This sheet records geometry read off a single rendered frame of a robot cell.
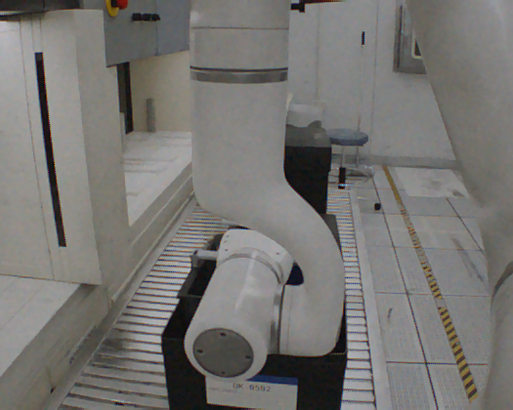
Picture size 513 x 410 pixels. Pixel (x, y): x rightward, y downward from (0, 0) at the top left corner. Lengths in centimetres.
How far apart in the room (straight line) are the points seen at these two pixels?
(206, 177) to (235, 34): 13
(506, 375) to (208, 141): 31
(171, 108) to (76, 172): 148
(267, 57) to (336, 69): 450
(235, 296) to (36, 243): 62
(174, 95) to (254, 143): 195
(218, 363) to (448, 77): 34
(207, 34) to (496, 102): 23
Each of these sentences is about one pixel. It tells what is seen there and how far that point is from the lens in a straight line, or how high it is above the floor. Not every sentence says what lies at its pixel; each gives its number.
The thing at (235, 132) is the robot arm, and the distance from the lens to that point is 42.
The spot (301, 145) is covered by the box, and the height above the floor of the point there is 101.
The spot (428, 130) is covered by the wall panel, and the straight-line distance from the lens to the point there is 511.
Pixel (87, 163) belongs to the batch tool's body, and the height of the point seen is 112.
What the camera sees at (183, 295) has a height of 99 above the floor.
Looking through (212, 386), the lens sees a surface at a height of 85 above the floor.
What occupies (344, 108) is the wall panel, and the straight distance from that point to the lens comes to 496.
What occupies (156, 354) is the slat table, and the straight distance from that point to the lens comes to 99.
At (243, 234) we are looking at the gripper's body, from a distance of 68.
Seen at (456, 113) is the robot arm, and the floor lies 130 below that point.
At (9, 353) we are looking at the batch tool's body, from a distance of 88.
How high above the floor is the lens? 136
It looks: 21 degrees down
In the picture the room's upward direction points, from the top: straight up
